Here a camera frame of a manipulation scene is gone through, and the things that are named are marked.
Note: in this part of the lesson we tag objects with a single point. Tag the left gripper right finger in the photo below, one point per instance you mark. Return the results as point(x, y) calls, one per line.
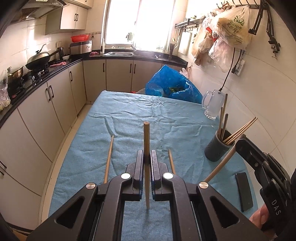
point(198, 211)

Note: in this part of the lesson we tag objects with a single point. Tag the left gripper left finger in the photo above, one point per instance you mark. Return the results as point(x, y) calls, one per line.
point(95, 212)

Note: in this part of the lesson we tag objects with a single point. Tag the beige lower kitchen cabinets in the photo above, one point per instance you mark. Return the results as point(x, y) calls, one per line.
point(33, 133)

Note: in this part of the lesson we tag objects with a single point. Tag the beige kitchen cabinets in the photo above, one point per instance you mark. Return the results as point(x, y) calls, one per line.
point(33, 133)
point(70, 18)

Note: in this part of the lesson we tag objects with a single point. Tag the kitchen window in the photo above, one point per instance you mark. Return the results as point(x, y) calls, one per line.
point(145, 25)

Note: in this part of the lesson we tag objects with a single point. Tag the beige upper kitchen cabinets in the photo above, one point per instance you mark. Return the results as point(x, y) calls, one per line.
point(70, 18)

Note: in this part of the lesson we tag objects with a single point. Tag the right human hand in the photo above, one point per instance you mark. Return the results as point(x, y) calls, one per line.
point(260, 217)

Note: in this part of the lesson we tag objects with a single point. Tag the black flat remote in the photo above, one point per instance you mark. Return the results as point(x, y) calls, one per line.
point(244, 191)

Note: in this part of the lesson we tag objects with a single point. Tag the short centre wooden chopstick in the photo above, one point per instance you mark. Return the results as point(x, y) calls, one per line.
point(171, 162)

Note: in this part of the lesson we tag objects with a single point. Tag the long centre wooden chopstick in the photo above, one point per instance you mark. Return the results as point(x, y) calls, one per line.
point(242, 131)

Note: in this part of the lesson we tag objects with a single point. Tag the grey perforated utensil holder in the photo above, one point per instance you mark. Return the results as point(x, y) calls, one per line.
point(216, 149)

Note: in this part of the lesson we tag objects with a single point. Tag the blue towel table cover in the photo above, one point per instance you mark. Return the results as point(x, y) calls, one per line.
point(174, 124)

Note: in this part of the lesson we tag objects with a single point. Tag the right group short chopstick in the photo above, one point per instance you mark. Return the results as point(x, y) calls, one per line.
point(224, 126)

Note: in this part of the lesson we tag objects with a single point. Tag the right group outer chopstick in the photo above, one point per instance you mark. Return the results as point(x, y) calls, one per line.
point(221, 121)

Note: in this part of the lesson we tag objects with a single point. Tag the right group thick chopstick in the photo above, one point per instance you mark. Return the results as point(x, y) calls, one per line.
point(224, 105)

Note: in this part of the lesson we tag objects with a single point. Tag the clear glass mug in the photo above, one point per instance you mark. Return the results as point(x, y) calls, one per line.
point(212, 102)

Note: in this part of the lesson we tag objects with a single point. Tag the blue plastic bag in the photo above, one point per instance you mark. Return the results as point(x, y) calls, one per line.
point(167, 82)

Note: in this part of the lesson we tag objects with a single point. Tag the metal cooking pot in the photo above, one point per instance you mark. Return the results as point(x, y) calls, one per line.
point(15, 80)

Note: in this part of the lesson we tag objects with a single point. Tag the black wok pan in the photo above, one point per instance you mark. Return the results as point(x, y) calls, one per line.
point(39, 59)

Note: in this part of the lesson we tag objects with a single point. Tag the hanging plastic bags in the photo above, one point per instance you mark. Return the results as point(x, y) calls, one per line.
point(220, 34)

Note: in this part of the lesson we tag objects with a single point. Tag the red basin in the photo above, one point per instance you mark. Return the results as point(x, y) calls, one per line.
point(79, 38)

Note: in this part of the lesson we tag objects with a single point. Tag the range hood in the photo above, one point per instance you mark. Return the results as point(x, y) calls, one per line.
point(36, 9)

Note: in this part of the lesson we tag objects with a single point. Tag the wall utensil rack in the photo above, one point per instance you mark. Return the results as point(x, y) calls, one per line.
point(189, 24)

